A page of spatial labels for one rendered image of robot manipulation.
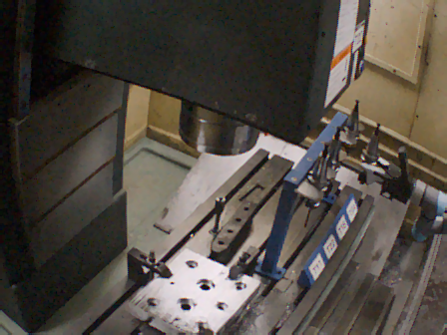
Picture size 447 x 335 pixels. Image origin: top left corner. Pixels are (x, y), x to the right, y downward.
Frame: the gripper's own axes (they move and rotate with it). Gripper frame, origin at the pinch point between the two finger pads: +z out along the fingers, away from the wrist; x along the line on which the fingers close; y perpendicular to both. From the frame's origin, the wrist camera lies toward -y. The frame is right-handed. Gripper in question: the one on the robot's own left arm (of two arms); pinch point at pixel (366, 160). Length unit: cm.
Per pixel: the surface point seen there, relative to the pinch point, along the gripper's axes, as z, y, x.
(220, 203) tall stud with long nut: 34.5, 19.6, -22.6
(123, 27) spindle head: 43, -45, -67
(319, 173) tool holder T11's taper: 8.7, -4.5, -25.5
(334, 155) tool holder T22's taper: 8.2, -4.8, -14.3
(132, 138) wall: 105, 56, 35
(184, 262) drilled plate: 31, 22, -48
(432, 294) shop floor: -70, 116, 94
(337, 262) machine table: -4.6, 29.8, -13.7
